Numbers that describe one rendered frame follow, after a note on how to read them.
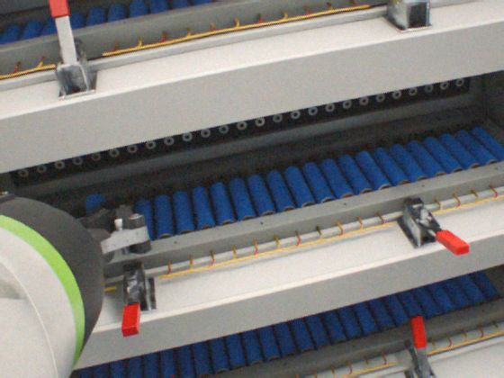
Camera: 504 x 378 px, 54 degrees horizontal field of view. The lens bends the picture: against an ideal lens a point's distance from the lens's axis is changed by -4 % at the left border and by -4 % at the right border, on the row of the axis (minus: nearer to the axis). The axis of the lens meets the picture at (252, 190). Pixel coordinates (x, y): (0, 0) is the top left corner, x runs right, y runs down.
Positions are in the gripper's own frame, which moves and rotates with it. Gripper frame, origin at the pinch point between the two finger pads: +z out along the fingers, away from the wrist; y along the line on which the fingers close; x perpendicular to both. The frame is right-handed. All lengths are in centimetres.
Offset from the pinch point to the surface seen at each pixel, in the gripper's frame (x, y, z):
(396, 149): 0.2, -32.4, 6.7
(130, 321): 6.9, -3.1, -9.4
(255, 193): 1.2, -15.9, 5.1
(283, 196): 2.0, -18.5, 3.4
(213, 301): 8.6, -9.4, -3.6
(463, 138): 0.5, -40.5, 6.4
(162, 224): 2.0, -6.1, 3.4
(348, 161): 0.3, -26.6, 6.3
